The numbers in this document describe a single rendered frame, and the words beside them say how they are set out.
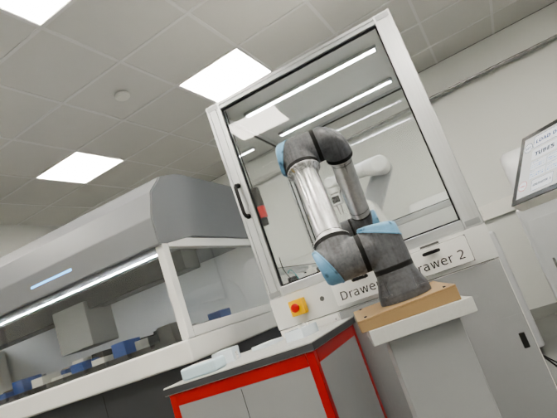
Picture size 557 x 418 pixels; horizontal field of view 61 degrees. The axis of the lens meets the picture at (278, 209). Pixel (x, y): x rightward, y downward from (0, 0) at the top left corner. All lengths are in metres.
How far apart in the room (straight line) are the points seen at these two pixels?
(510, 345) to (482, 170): 3.34
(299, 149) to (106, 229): 1.27
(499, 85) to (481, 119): 0.37
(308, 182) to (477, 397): 0.76
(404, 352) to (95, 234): 1.72
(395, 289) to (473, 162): 4.01
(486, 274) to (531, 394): 0.48
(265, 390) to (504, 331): 0.98
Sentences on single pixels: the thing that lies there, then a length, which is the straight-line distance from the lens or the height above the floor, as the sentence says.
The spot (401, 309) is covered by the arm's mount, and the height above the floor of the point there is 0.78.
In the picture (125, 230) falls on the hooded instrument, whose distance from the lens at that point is 2.41.
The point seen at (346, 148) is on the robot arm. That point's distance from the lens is 1.61.
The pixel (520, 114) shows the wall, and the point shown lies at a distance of 5.37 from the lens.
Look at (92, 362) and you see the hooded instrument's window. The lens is 2.62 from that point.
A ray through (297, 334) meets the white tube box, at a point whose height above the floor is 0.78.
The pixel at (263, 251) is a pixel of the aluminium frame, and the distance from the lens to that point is 2.29.
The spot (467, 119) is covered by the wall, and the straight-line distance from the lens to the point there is 5.38.
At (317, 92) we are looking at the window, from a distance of 2.32.
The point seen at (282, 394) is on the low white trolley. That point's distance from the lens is 1.69.
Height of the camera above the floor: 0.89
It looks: 12 degrees up
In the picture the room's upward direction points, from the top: 19 degrees counter-clockwise
